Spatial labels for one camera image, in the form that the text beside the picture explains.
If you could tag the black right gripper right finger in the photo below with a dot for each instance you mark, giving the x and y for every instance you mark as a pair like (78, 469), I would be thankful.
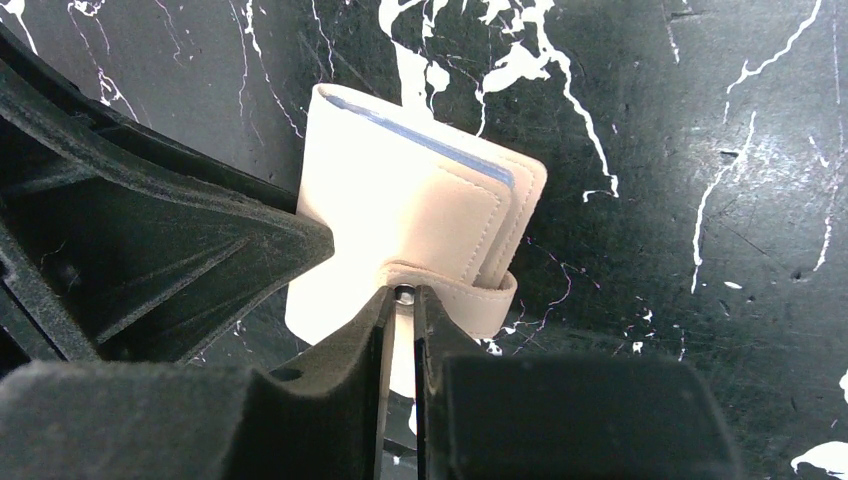
(558, 416)

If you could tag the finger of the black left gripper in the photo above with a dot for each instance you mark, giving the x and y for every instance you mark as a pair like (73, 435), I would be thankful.
(118, 243)

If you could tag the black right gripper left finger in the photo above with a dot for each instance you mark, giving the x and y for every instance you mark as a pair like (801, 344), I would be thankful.
(321, 415)

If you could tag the beige leather card holder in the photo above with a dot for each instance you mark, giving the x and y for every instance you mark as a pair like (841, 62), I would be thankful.
(409, 201)

